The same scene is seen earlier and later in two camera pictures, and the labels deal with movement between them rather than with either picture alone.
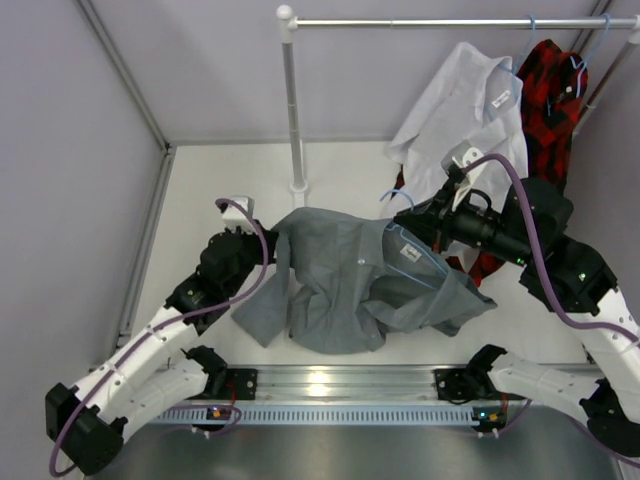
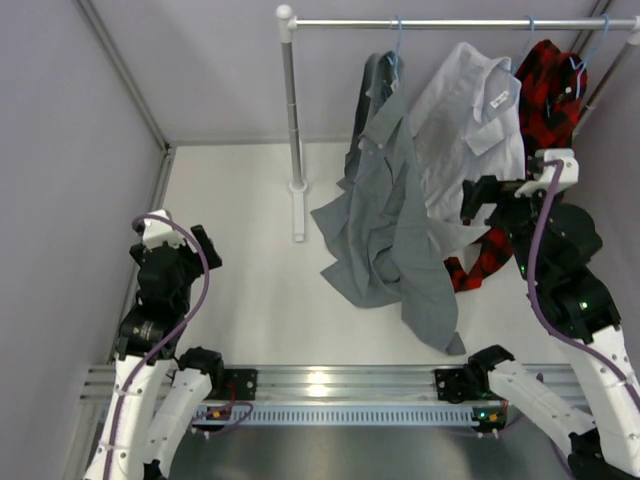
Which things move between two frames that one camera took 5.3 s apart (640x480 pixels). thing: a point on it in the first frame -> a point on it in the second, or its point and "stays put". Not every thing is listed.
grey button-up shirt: [344, 281] -> [395, 251]
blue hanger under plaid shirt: [583, 64] stays put
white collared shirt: [475, 103] stays put
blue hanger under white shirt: [526, 43] stays put
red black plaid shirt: [554, 82] stays put
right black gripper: [426, 217] -> [486, 190]
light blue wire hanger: [399, 191] -> [395, 59]
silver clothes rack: [289, 25] stays put
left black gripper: [270, 239] -> [212, 257]
